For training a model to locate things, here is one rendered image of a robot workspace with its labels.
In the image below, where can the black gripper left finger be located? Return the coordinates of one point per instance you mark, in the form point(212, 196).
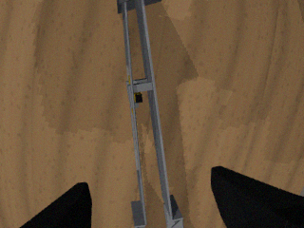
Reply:
point(72, 210)

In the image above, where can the brown wooden board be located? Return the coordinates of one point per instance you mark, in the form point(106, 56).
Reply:
point(230, 84)

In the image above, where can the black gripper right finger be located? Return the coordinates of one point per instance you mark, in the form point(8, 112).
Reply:
point(246, 203)

